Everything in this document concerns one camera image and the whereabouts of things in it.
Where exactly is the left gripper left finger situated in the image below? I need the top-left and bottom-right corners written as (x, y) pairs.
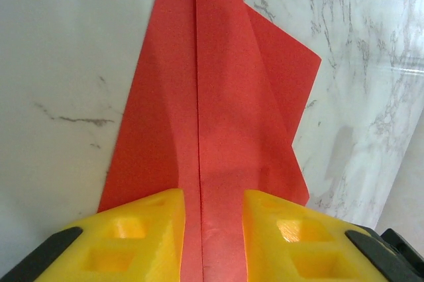
top-left (0, 188), bottom-right (186, 282)

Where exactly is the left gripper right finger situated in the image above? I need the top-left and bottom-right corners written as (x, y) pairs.
top-left (241, 189), bottom-right (424, 282)

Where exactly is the red paper sheet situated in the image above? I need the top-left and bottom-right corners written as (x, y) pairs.
top-left (97, 0), bottom-right (323, 282)

